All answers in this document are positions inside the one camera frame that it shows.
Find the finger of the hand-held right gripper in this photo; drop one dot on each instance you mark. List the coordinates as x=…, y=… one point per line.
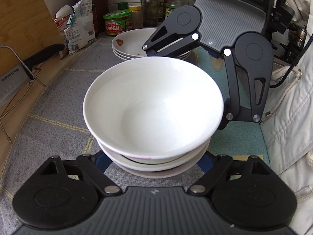
x=151, y=42
x=232, y=90

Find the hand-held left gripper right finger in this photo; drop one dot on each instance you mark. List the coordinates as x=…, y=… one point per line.
x=204, y=162

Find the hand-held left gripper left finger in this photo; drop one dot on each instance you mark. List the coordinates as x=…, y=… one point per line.
x=101, y=162

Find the white pink flower bowl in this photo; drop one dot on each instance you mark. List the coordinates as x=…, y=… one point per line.
x=151, y=174
x=112, y=155
x=151, y=102

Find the yellow lid jar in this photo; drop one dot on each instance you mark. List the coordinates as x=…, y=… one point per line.
x=135, y=14

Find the glass bottle red cap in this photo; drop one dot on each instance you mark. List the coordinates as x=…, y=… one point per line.
x=149, y=9

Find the wide green lid jar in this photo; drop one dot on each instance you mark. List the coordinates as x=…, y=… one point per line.
x=117, y=23

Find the tall green lid jar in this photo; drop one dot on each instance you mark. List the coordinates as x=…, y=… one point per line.
x=172, y=8

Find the dark glass bottle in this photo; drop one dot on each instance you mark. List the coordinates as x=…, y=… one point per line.
x=160, y=2

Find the green cap bottle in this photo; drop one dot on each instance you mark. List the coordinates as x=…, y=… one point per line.
x=123, y=6

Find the grey teal checked mat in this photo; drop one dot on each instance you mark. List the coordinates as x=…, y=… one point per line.
x=61, y=117

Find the metal pot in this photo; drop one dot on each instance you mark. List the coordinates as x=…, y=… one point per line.
x=297, y=38

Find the white blue printed packet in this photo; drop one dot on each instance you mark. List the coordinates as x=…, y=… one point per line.
x=80, y=29

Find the white jacket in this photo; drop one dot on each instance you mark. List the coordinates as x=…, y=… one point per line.
x=291, y=139

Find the red white packet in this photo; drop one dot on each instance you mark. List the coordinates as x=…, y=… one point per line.
x=61, y=22

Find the bamboo cutting board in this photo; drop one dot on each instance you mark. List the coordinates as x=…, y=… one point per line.
x=22, y=17

